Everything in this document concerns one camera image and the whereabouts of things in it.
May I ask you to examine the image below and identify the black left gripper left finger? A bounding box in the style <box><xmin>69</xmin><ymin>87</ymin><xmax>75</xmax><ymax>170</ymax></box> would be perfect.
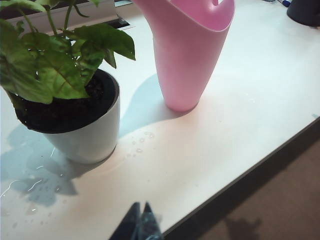
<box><xmin>108</xmin><ymin>201</ymin><xmax>141</xmax><ymax>240</ymax></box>

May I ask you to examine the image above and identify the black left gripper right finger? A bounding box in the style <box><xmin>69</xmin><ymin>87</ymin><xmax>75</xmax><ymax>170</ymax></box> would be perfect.
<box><xmin>139</xmin><ymin>201</ymin><xmax>164</xmax><ymax>240</ymax></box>

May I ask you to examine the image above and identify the pink plastic watering can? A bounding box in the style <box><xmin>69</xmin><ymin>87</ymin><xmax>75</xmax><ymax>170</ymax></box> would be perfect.
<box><xmin>131</xmin><ymin>0</ymin><xmax>236</xmax><ymax>113</ymax></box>

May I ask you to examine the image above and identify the white plastic plant pot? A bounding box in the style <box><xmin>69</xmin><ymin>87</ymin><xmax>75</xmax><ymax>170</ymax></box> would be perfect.
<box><xmin>43</xmin><ymin>71</ymin><xmax>121</xmax><ymax>165</ymax></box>

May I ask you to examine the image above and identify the green leafy plant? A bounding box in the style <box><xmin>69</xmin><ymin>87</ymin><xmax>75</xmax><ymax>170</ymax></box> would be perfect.
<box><xmin>0</xmin><ymin>0</ymin><xmax>137</xmax><ymax>105</ymax></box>

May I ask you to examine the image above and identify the dark potting soil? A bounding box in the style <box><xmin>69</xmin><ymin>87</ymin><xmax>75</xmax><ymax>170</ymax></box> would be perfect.
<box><xmin>16</xmin><ymin>77</ymin><xmax>106</xmax><ymax>126</ymax></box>

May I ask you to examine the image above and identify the grey desk partition screen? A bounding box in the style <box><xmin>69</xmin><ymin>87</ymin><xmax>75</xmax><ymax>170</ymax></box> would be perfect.
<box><xmin>0</xmin><ymin>0</ymin><xmax>118</xmax><ymax>21</ymax></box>

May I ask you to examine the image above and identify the dark rounded object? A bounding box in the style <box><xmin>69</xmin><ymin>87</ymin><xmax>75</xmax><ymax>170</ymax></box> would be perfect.
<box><xmin>286</xmin><ymin>0</ymin><xmax>320</xmax><ymax>29</ymax></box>

